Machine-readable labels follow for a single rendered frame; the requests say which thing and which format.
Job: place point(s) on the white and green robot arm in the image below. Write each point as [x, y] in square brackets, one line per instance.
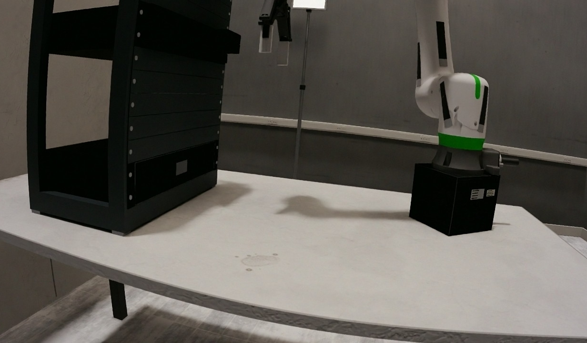
[458, 100]

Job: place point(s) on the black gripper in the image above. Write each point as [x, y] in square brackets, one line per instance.
[275, 10]

